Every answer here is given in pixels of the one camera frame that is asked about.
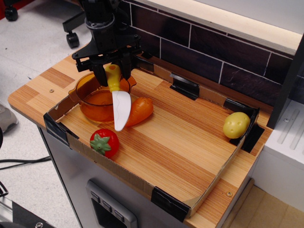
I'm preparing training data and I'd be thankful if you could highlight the black chair caster wheel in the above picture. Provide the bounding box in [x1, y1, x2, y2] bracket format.
[66, 32, 79, 48]

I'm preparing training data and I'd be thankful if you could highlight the dark brick backsplash panel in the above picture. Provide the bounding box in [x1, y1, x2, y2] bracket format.
[119, 0, 294, 106]

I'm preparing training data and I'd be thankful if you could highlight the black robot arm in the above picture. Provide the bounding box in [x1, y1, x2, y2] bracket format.
[72, 0, 142, 86]

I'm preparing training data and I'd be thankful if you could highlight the black floor cable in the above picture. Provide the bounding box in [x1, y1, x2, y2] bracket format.
[0, 156, 51, 170]

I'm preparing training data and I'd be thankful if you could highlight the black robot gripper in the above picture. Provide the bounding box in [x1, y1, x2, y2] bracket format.
[72, 21, 141, 86]

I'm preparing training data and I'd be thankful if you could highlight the black caster wheel far left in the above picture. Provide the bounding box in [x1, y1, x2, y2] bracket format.
[4, 6, 18, 21]

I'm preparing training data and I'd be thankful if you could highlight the yellow handled white toy knife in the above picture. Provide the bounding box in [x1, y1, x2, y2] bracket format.
[105, 64, 132, 132]

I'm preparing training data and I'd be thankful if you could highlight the red toy strawberry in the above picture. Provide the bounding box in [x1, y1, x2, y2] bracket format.
[90, 129, 120, 158]

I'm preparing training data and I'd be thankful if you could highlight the grey toy oven front panel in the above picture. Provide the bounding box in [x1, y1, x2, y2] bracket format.
[86, 180, 138, 228]

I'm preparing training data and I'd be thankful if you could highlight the cardboard fence with black tape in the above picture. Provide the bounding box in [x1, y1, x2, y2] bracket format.
[43, 56, 271, 228]

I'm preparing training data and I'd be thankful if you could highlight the orange transparent plastic pot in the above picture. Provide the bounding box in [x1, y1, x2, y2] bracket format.
[68, 72, 137, 123]

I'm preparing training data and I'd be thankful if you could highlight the yellow toy potato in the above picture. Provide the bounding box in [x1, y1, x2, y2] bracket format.
[223, 112, 250, 139]

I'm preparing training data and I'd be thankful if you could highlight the orange toy carrot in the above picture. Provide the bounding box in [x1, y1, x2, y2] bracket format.
[125, 97, 154, 127]

